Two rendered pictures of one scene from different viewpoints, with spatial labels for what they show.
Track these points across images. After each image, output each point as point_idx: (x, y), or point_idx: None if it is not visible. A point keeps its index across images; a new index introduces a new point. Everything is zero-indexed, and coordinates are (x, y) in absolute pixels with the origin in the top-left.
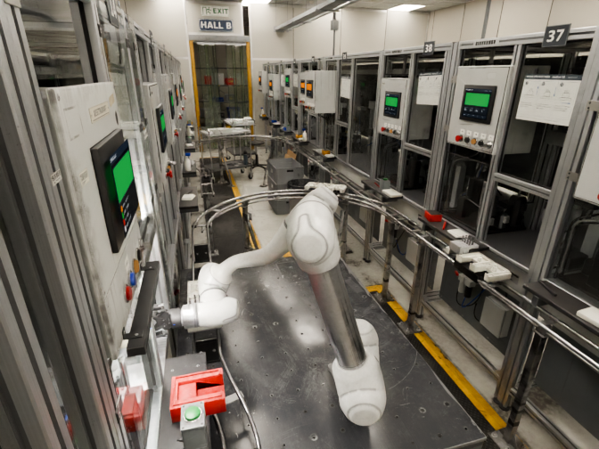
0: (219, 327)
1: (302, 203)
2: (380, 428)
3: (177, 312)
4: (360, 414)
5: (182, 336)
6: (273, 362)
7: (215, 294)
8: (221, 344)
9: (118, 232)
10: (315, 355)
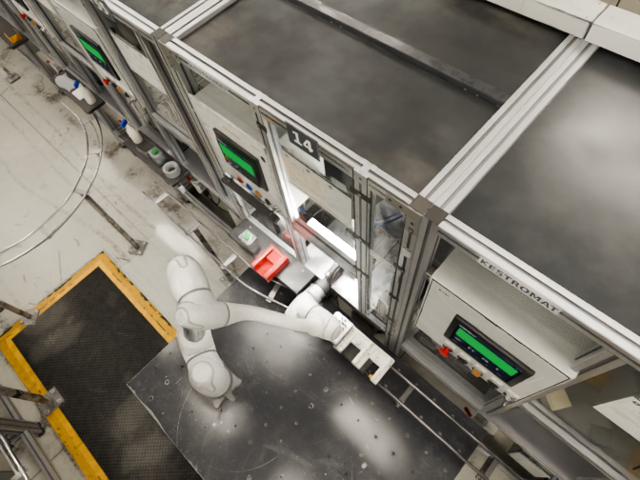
0: None
1: (195, 287)
2: None
3: (318, 283)
4: None
5: (372, 341)
6: (284, 361)
7: (304, 307)
8: (335, 352)
9: None
10: (256, 388)
